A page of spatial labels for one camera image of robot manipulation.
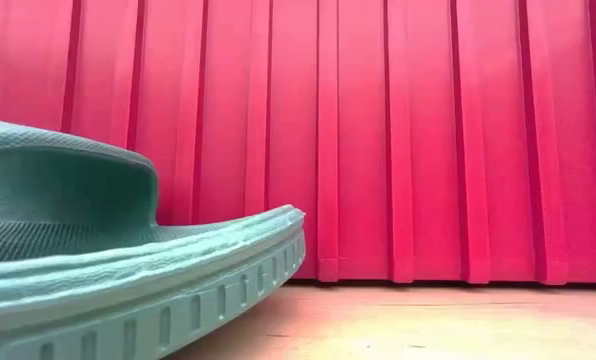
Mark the green rubber slide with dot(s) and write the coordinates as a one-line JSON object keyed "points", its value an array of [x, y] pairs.
{"points": [[128, 280]]}

